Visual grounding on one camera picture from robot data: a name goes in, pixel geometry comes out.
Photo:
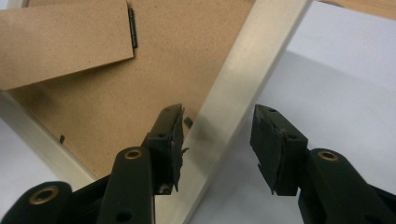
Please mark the white paper sheet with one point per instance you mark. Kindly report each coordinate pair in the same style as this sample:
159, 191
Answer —
342, 93

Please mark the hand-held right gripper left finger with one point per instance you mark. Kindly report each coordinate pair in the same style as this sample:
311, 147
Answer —
165, 155

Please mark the wooden picture frame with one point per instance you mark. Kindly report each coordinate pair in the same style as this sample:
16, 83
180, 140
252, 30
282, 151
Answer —
186, 62

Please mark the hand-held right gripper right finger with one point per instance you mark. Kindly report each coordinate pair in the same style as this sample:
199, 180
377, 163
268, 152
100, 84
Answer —
278, 155

